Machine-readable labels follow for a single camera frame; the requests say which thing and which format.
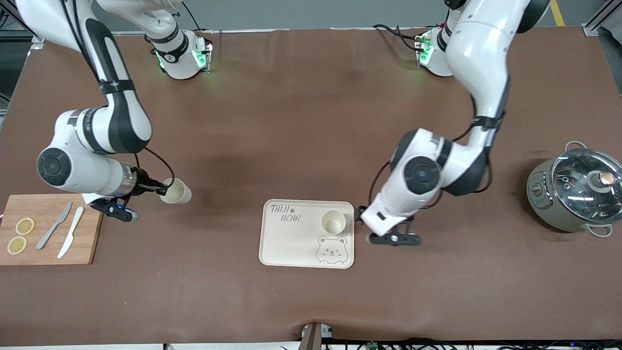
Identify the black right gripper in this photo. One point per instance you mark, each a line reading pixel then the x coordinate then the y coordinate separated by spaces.
pixel 144 185

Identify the white plastic knife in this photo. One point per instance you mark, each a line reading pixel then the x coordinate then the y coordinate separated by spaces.
pixel 72 231

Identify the grey plastic knife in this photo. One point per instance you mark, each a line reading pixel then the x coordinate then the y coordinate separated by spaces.
pixel 52 227

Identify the cream tray with bear print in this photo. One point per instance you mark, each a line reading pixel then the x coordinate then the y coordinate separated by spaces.
pixel 291 245

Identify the glass pot lid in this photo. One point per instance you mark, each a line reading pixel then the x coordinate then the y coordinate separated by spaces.
pixel 578 189

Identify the green cooking pot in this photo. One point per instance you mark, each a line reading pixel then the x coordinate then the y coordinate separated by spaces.
pixel 546 209

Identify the white IKEA cup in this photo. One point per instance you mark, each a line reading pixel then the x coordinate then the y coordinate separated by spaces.
pixel 179 193
pixel 333 222

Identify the wooden cutting board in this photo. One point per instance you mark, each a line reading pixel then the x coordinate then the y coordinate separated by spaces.
pixel 90 238

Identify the yellow lemon slice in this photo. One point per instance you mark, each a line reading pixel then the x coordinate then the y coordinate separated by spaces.
pixel 17 245
pixel 25 226

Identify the metal bracket at table edge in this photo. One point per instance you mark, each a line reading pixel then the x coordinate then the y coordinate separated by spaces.
pixel 313 336

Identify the aluminium frame profile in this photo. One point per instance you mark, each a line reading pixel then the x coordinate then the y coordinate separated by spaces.
pixel 19 26
pixel 602 17

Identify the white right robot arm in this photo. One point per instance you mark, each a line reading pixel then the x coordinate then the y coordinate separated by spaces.
pixel 87 165

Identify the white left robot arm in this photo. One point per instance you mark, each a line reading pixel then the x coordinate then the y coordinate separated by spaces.
pixel 427 175

